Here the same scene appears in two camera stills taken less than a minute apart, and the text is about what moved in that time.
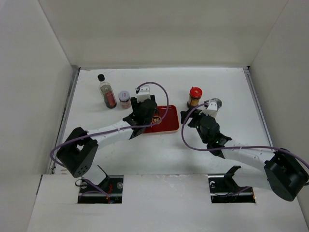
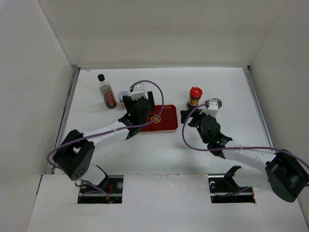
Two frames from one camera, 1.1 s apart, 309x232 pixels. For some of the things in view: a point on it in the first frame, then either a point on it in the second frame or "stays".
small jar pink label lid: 124,95 stays
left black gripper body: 148,122 stays
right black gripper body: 197,125 stays
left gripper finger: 134,104 → 127,100
